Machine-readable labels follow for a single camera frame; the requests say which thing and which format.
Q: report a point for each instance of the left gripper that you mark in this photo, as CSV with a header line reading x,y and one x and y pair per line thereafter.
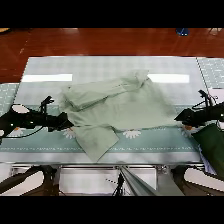
x,y
59,122

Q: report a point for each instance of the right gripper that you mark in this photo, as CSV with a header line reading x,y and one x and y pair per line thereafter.
x,y
186,117

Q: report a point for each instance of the pale green shirt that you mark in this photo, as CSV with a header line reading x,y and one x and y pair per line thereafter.
x,y
133,106

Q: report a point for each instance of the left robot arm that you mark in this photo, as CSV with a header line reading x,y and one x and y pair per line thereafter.
x,y
23,120

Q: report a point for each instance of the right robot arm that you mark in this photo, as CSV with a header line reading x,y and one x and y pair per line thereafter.
x,y
210,115

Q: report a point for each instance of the dark green garment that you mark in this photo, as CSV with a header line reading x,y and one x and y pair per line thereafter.
x,y
213,146

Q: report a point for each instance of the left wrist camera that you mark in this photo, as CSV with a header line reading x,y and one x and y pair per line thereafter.
x,y
46,103

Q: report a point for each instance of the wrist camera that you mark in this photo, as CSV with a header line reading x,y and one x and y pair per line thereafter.
x,y
206,99
46,103

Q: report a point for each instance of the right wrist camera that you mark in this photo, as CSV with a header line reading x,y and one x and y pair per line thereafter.
x,y
206,99

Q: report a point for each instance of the silver frame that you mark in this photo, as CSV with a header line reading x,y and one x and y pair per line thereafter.
x,y
140,181

